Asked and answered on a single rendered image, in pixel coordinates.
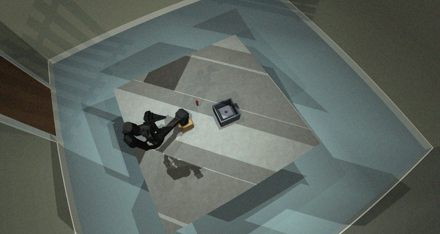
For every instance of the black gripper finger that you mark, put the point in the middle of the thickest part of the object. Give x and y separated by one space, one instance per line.
156 117
165 129

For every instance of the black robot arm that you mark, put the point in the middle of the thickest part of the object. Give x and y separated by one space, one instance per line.
130 130

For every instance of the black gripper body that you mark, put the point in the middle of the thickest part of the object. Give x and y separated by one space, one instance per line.
153 126

